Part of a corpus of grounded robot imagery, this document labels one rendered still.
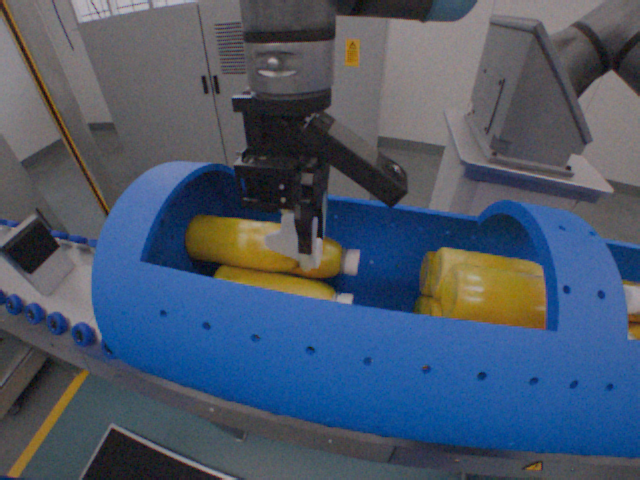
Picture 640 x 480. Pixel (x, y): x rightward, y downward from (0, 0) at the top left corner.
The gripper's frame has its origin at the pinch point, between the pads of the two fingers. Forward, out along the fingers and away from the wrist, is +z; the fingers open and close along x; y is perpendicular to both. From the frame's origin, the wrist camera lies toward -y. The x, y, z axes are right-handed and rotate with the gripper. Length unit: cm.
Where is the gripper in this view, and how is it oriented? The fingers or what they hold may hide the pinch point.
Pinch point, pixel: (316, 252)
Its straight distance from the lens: 37.1
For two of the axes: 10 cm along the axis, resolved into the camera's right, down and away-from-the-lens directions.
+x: -2.1, 6.7, -7.1
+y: -9.8, -1.5, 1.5
